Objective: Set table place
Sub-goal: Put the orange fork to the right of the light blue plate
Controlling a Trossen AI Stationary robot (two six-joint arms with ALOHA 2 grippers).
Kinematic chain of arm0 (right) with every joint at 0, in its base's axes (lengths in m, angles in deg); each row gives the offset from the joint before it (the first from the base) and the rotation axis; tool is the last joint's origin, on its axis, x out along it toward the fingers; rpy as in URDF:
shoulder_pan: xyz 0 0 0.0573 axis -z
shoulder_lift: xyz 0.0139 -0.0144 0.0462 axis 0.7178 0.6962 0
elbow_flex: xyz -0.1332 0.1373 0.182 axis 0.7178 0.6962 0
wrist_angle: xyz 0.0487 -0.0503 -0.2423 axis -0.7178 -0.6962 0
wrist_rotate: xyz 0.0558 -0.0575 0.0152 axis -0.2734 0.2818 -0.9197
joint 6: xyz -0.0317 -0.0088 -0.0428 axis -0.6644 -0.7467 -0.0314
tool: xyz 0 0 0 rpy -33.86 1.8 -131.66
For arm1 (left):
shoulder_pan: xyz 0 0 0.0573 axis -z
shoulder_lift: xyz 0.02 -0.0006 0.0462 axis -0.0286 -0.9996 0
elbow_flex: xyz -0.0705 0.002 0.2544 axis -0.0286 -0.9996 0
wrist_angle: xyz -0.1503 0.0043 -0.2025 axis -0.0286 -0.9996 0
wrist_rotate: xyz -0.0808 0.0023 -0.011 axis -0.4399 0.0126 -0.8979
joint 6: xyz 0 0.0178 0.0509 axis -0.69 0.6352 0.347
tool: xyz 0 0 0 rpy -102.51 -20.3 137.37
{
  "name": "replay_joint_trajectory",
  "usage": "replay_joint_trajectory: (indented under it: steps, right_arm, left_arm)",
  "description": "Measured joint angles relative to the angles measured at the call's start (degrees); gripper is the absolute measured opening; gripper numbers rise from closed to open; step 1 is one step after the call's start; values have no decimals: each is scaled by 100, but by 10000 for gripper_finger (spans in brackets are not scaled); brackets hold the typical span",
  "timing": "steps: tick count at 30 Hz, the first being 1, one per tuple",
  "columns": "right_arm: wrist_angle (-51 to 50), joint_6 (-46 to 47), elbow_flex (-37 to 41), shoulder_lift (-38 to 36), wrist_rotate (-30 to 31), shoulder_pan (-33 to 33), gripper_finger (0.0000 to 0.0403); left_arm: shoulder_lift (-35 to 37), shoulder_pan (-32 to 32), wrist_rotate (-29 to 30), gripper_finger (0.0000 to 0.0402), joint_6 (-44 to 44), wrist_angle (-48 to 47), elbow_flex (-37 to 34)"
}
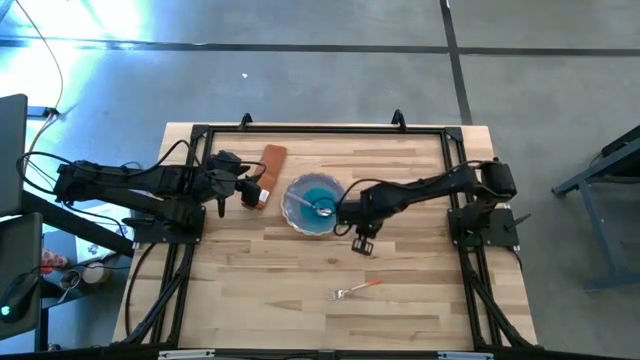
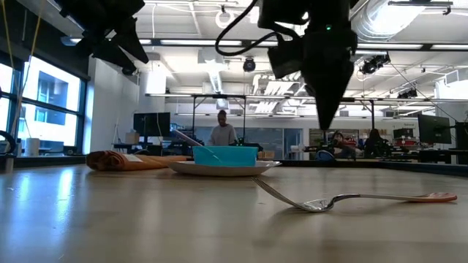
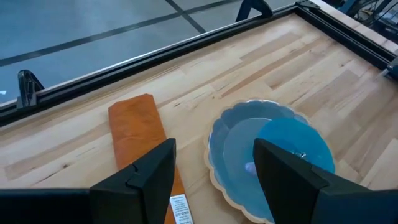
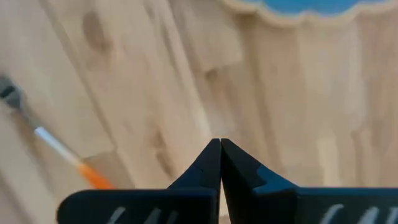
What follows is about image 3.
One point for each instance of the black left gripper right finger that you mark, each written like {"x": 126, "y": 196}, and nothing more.
{"x": 286, "y": 186}

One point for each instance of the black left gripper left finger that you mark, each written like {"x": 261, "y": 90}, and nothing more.
{"x": 146, "y": 186}

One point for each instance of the teal plastic bowl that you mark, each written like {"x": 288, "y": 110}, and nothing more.
{"x": 295, "y": 137}

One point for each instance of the orange folded cloth napkin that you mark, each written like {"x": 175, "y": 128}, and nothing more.
{"x": 136, "y": 130}

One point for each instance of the blue scalloped plate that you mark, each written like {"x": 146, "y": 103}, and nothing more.
{"x": 231, "y": 149}

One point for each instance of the black long table rail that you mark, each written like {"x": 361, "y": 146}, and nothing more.
{"x": 140, "y": 63}

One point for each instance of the black frame foot bracket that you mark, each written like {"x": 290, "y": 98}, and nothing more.
{"x": 28, "y": 88}
{"x": 255, "y": 7}

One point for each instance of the black short table rail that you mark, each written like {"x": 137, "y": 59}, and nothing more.
{"x": 351, "y": 35}

